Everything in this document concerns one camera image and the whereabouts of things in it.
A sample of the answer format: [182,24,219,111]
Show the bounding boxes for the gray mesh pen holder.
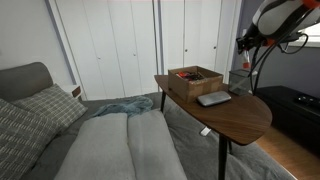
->
[228,69,258,96]

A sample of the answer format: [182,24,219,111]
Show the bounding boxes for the walnut wood side table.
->
[154,75,272,180]

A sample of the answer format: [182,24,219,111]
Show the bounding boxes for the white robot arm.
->
[236,0,320,54]

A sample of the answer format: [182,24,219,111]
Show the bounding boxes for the gray sofa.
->
[0,61,298,180]

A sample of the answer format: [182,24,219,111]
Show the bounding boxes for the gray plaid pillow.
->
[13,84,87,131]

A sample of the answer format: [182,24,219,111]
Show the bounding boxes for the light gray seat cushion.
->
[54,113,136,180]
[128,110,187,180]

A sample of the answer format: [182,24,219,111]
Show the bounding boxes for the white closet doors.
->
[47,0,243,100]

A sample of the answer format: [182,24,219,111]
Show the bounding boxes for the white nightstand with wood drawer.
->
[62,85,82,99]

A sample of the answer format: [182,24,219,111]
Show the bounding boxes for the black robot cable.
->
[250,6,309,96]

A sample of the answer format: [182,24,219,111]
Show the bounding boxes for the orange capped glue stick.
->
[243,51,251,69]

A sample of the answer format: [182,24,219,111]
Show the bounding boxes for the gray patterned pillow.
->
[0,99,59,180]

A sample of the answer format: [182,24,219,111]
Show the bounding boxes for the white zippered pouch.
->
[197,91,231,107]

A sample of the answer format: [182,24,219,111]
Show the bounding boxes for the black tv cabinet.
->
[256,86,320,156]

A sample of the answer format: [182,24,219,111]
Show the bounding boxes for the blue-gray throw blanket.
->
[92,96,153,117]

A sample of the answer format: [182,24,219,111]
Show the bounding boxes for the brown cardboard box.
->
[168,66,223,103]

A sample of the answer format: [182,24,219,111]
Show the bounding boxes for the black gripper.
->
[236,30,266,54]

